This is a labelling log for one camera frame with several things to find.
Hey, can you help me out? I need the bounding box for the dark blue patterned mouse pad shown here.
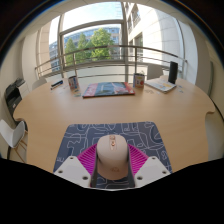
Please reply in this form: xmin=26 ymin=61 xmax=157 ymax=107
xmin=53 ymin=121 xmax=173 ymax=190

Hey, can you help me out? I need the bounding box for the metal balcony railing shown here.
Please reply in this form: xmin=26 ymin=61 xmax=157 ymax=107
xmin=34 ymin=44 xmax=188 ymax=81

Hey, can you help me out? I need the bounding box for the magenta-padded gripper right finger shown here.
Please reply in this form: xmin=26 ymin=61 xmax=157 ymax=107
xmin=126 ymin=143 xmax=172 ymax=188

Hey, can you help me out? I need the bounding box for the beige computer mouse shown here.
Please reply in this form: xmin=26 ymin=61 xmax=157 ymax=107
xmin=95 ymin=134 xmax=130 ymax=181

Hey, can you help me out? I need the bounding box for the red and blue magazine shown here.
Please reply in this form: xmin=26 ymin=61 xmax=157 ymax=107
xmin=82 ymin=81 xmax=136 ymax=99

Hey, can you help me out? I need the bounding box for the printed mug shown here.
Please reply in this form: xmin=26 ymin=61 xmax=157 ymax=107
xmin=67 ymin=75 xmax=80 ymax=91
xmin=133 ymin=73 xmax=146 ymax=89

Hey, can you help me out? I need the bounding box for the white chair with wooden legs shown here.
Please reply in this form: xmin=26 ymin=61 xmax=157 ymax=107
xmin=0 ymin=119 xmax=28 ymax=163

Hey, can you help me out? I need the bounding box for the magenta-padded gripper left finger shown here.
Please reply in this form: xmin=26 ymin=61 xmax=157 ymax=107
xmin=53 ymin=143 xmax=99 ymax=188

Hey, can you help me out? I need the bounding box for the black upright box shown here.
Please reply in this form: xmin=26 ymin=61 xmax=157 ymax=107
xmin=167 ymin=61 xmax=179 ymax=85

